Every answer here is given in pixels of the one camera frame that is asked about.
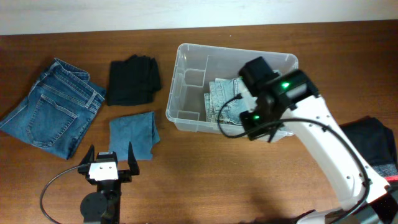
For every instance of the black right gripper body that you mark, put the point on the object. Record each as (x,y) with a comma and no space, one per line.
(257,123)

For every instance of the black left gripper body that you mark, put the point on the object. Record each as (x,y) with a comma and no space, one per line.
(122,177)

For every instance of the clear plastic storage bin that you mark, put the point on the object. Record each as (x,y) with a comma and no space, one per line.
(198,65)

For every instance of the light blue jeans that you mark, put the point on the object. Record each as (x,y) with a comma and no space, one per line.
(221,91)

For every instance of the dark blue folded jeans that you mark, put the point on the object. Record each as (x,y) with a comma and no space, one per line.
(58,110)

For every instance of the black folded garment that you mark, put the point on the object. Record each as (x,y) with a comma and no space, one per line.
(133,81)

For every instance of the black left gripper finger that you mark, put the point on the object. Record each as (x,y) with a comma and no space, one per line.
(132,163)
(89,156)

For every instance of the small blue denim cloth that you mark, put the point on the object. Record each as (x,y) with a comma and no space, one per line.
(139,130)

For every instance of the black garment with red stripe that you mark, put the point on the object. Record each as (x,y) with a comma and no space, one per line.
(376,143)

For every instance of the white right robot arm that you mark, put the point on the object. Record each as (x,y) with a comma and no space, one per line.
(292,100)

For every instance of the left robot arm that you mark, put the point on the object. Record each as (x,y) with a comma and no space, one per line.
(103,205)

